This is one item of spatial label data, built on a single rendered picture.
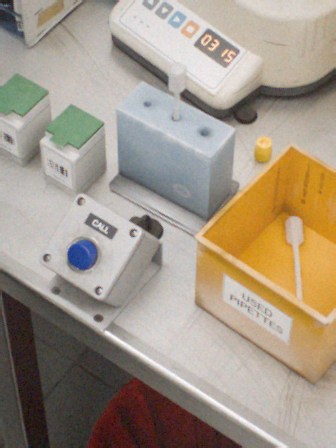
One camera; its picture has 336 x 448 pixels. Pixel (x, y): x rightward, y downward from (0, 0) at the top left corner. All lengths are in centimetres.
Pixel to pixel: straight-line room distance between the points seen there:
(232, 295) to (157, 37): 32
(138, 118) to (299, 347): 25
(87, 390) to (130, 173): 94
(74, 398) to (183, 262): 95
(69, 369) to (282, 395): 106
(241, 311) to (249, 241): 9
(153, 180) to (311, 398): 25
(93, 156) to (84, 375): 96
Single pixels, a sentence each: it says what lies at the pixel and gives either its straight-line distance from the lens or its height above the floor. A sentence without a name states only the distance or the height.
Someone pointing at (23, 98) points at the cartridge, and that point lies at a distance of 118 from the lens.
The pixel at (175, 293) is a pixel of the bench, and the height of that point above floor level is 88.
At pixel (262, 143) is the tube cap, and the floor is 89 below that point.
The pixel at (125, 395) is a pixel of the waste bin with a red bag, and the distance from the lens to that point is 157.
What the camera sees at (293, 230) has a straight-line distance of 114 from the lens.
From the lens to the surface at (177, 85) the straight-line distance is 107.
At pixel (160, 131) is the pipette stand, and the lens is 111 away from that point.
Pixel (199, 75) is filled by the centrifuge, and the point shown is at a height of 91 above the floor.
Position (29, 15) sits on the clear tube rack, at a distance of 129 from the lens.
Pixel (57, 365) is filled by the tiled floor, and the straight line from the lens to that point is 211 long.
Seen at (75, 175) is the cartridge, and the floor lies 91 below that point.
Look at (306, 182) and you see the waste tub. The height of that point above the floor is 94.
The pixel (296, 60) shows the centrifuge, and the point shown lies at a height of 93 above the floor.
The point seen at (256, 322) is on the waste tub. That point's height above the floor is 91.
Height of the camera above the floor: 181
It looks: 53 degrees down
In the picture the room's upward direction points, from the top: 1 degrees clockwise
